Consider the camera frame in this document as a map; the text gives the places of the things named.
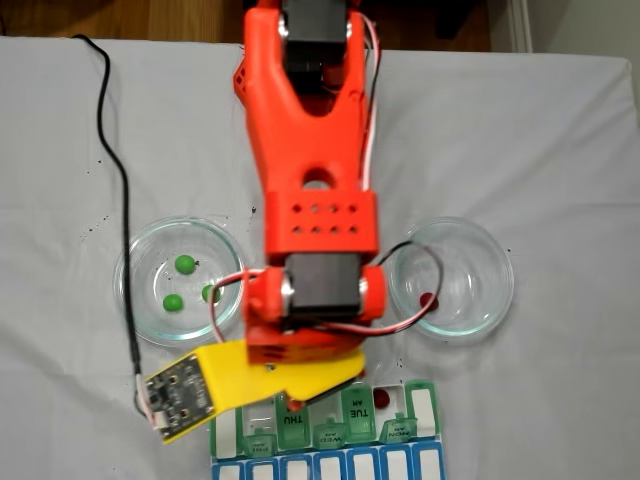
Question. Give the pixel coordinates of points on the red ball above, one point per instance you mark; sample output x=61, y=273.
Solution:
x=382, y=398
x=429, y=300

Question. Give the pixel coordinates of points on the weekly pill organizer box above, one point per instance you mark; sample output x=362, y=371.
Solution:
x=360, y=460

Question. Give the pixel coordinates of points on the green ball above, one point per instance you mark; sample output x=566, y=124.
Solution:
x=184, y=264
x=207, y=293
x=173, y=302

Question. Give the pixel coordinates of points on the glass bowl with green balls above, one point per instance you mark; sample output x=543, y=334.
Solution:
x=145, y=320

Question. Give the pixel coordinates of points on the glass bowl for red balls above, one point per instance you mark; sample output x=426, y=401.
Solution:
x=480, y=320

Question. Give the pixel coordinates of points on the white tablecloth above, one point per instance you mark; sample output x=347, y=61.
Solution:
x=550, y=400

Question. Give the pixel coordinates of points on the camera board on yellow mount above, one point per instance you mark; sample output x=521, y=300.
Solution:
x=180, y=395

